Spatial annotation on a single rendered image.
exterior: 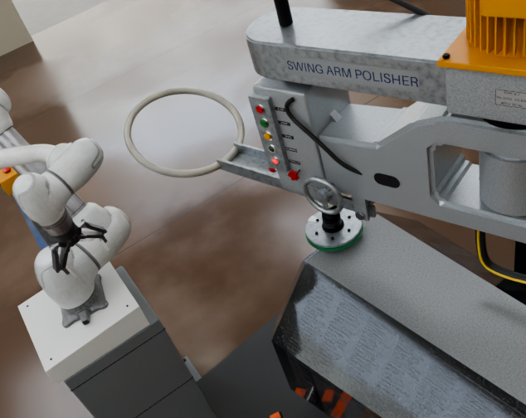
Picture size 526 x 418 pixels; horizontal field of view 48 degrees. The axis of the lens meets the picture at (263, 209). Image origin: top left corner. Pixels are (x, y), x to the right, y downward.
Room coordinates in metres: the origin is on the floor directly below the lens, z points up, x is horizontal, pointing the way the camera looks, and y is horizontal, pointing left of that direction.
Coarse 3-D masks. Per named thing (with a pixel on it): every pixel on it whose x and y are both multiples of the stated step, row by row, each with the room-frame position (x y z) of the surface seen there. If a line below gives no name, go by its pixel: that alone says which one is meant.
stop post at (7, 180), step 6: (0, 174) 2.46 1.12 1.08; (6, 174) 2.44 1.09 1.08; (12, 174) 2.42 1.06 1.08; (0, 180) 2.41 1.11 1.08; (6, 180) 2.40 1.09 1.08; (12, 180) 2.41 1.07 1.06; (6, 186) 2.39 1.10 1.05; (36, 222) 2.42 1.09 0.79; (36, 228) 2.46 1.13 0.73; (42, 234) 2.42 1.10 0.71; (48, 234) 2.43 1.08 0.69; (48, 240) 2.42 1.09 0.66; (54, 240) 2.43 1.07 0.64
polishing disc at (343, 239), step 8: (344, 208) 1.67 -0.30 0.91; (320, 216) 1.67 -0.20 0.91; (344, 216) 1.63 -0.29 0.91; (352, 216) 1.61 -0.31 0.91; (312, 224) 1.64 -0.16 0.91; (320, 224) 1.63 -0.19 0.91; (344, 224) 1.59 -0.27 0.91; (352, 224) 1.58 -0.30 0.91; (360, 224) 1.56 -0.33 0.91; (312, 232) 1.60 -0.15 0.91; (320, 232) 1.59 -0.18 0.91; (328, 232) 1.57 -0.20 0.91; (336, 232) 1.56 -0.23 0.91; (344, 232) 1.55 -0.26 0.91; (352, 232) 1.53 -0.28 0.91; (360, 232) 1.53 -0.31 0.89; (312, 240) 1.56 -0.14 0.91; (320, 240) 1.55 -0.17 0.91; (328, 240) 1.54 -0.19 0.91; (336, 240) 1.52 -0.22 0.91; (344, 240) 1.51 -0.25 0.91; (352, 240) 1.50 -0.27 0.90; (320, 248) 1.52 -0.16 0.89; (328, 248) 1.51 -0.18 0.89; (336, 248) 1.50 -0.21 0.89; (344, 248) 1.49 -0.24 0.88
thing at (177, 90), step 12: (156, 96) 2.28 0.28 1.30; (204, 96) 2.28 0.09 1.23; (216, 96) 2.25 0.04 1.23; (228, 108) 2.19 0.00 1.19; (132, 120) 2.16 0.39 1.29; (240, 120) 2.10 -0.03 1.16; (240, 132) 2.04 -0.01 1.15; (132, 144) 2.03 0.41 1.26; (228, 156) 1.93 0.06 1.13; (156, 168) 1.90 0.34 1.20; (168, 168) 1.90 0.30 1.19; (204, 168) 1.88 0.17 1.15; (216, 168) 1.88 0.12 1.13
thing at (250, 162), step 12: (240, 144) 1.95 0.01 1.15; (240, 156) 1.94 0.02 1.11; (252, 156) 1.91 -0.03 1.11; (264, 156) 1.86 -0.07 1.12; (228, 168) 1.86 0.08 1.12; (240, 168) 1.81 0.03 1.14; (252, 168) 1.77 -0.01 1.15; (264, 168) 1.81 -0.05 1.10; (264, 180) 1.73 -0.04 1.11; (276, 180) 1.68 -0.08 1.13; (336, 204) 1.49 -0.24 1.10; (348, 204) 1.46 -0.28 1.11; (372, 204) 1.40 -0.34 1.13; (360, 216) 1.38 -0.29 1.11; (372, 216) 1.39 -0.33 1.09
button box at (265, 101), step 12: (252, 96) 1.59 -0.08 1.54; (264, 96) 1.56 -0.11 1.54; (252, 108) 1.59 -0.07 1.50; (264, 108) 1.56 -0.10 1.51; (276, 120) 1.55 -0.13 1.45; (276, 132) 1.54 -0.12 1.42; (264, 144) 1.59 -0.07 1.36; (276, 144) 1.55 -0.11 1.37; (276, 156) 1.56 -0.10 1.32; (276, 168) 1.57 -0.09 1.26; (288, 168) 1.54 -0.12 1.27
